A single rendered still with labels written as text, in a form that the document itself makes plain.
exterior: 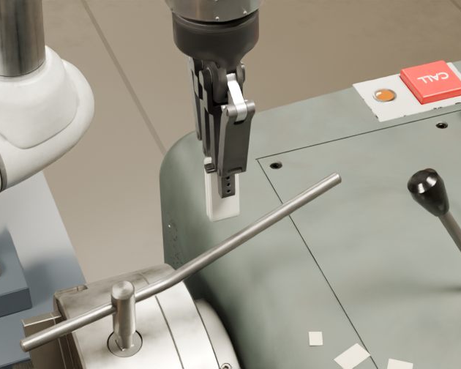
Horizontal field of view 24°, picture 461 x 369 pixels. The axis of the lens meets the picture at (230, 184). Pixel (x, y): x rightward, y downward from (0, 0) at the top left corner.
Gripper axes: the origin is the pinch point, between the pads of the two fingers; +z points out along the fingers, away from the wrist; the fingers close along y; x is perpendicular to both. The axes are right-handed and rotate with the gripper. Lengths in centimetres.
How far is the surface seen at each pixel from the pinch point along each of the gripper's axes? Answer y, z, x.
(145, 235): -136, 124, 22
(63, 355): -0.2, 17.0, -17.9
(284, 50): -202, 119, 89
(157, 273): -2.8, 11.6, -6.5
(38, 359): -0.4, 16.8, -20.4
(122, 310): 8.7, 4.1, -12.8
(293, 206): 5.3, -0.2, 5.3
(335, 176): 4.4, -1.7, 10.0
